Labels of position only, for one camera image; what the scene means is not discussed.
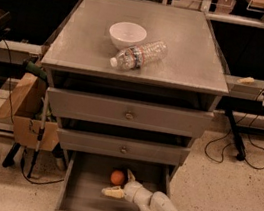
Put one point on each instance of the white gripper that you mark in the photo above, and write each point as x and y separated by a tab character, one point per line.
130	190

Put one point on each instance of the orange fruit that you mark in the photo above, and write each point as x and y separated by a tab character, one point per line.
117	177

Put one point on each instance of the grey middle drawer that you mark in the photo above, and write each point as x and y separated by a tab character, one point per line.
122	147

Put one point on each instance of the grey open bottom drawer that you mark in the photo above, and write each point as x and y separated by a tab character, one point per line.
87	174

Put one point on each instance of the grey top drawer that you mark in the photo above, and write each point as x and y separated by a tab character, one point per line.
128	113

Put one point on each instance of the grey wooden drawer cabinet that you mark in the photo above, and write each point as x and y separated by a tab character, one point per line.
189	77

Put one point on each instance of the black table leg right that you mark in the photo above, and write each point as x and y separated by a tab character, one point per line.
238	141

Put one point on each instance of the brown cardboard box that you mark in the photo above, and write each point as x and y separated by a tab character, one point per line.
23	110

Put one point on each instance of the clear plastic water bottle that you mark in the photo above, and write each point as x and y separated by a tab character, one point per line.
136	56

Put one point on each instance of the white ceramic bowl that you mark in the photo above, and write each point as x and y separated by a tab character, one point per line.
125	34

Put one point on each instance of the small yellow foam piece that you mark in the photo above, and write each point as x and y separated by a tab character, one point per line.
247	80

